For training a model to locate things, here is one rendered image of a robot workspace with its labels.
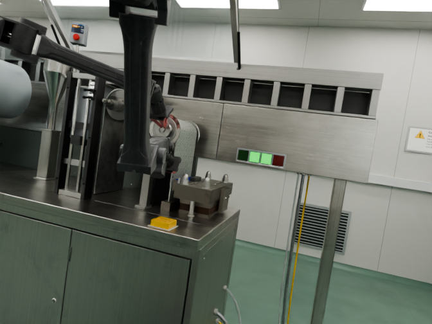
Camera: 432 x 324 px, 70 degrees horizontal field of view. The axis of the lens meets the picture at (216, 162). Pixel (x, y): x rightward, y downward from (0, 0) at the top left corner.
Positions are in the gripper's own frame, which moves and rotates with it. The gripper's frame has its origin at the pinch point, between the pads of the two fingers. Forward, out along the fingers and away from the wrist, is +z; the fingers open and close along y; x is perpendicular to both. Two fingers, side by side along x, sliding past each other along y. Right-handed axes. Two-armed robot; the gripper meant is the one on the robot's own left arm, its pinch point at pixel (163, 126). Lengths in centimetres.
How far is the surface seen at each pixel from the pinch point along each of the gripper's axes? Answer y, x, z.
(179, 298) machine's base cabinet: 28, -58, 21
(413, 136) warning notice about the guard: 170, 211, 170
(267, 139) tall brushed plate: 40, 27, 25
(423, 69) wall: 165, 267, 122
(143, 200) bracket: -3.1, -25.0, 21.9
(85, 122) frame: -32.8, -8.8, -2.6
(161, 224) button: 17.1, -40.7, 5.7
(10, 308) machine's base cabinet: -43, -79, 41
